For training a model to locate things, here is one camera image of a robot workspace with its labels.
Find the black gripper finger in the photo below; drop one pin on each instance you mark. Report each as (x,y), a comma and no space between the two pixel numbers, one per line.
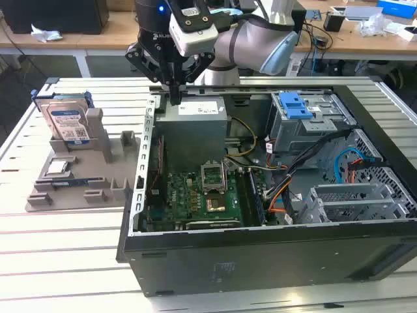
(143,60)
(203,62)

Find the hard disk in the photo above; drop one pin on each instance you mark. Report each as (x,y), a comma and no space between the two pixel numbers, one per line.
(62,120)

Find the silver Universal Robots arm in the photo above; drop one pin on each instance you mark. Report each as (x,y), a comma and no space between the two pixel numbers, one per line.
(247,39)

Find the metal disk bay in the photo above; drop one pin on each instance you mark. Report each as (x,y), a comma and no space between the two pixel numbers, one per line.
(345,195)

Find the wooden desk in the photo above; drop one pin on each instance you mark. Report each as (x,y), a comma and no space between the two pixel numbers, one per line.
(97,39)

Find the grey power supply unit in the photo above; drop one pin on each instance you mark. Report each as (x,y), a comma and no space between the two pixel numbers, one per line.
(192,137)

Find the large black box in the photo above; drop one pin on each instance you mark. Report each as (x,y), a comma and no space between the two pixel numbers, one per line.
(65,16)

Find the crumpled white paper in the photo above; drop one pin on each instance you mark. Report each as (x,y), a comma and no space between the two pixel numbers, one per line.
(45,32)

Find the black speaker box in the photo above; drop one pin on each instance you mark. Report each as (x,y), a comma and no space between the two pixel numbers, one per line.
(299,19)

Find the grey parts rack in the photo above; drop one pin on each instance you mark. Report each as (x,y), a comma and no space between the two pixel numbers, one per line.
(84,156)

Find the metal drive cage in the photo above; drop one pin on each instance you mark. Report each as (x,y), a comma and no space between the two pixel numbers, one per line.
(293,133)

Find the thin metal locking lever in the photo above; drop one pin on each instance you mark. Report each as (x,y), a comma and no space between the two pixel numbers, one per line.
(225,176)

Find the green motherboard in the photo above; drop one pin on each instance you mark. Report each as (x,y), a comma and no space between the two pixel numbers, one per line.
(182,195)

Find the black case fan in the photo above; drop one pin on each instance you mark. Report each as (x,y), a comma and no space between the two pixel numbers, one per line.
(156,195)

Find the small black container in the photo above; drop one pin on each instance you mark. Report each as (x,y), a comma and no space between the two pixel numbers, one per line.
(334,21)

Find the silver CPU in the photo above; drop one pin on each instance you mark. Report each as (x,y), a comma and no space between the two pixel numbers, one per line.
(57,168)

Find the empty black RAM slot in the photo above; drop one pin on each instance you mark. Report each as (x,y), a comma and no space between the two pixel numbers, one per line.
(242,195)

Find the blue RAM stick on rack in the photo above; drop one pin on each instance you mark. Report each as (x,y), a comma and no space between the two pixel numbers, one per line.
(75,182)

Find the CPU socket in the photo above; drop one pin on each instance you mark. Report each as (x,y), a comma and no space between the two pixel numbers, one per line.
(215,203)

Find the installed RAM stick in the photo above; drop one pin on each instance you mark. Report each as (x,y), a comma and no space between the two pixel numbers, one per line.
(256,199)

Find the black graphics card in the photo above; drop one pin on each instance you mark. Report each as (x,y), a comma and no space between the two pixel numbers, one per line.
(211,224)

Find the grey flat box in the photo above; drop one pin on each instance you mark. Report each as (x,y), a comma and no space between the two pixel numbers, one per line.
(361,11)

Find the crumpled clear plastic bag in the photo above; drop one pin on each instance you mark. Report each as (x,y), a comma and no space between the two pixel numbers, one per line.
(374,24)

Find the blue cardboard box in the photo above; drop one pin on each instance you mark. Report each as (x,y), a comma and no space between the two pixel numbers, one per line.
(397,8)

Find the black open PC case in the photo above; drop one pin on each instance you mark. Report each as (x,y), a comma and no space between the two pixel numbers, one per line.
(260,261)

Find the small white box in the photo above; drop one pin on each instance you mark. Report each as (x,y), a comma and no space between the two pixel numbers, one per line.
(408,34)

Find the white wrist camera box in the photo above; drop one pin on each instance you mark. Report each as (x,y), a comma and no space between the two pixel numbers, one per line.
(195,39)

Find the blue plastic drive bracket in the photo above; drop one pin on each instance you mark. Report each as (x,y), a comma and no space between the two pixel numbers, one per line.
(294,106)

